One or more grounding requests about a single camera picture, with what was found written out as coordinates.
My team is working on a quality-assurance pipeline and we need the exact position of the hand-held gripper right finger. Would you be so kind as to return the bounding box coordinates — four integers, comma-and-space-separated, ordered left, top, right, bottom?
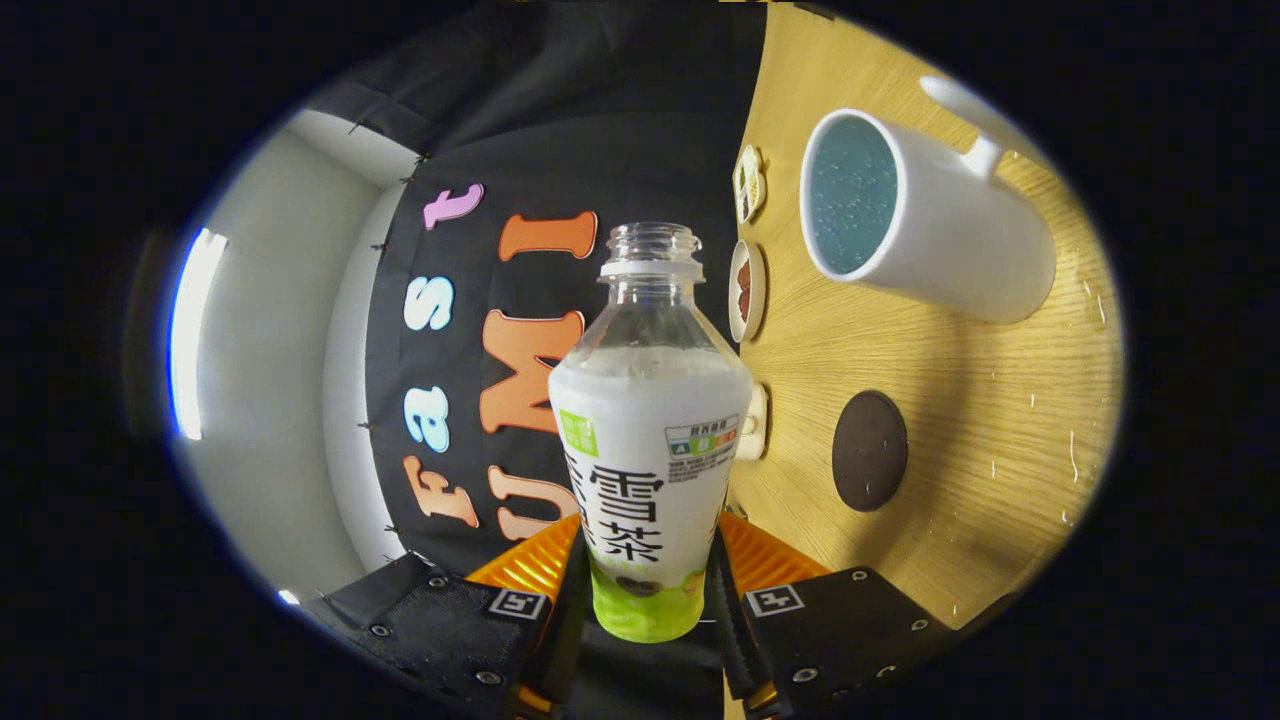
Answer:
708, 510, 961, 720

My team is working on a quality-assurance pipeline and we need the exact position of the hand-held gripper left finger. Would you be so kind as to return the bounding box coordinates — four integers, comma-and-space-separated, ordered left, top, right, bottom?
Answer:
300, 513, 593, 720

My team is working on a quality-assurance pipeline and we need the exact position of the dark brown round coaster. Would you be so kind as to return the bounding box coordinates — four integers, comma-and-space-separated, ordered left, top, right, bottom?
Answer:
832, 390, 910, 513

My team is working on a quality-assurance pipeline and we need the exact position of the white and green juice bottle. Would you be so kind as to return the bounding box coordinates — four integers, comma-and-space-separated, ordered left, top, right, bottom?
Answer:
548, 222, 754, 644

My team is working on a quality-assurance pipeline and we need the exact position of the white cup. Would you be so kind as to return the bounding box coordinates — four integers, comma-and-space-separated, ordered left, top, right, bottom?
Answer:
798, 75, 1058, 324

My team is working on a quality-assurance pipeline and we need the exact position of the white toaster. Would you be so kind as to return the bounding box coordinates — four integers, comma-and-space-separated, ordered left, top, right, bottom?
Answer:
735, 382, 771, 461

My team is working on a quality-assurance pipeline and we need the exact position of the white bowl with red food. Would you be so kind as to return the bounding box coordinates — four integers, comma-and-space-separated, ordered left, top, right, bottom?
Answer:
728, 240, 768, 344

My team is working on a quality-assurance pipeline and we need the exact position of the wooden table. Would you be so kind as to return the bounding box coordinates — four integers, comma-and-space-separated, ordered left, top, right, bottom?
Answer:
722, 3, 1125, 633

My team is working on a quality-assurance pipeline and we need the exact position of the white divided sauce dish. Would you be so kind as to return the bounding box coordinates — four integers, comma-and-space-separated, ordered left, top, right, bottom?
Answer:
733, 145, 768, 225

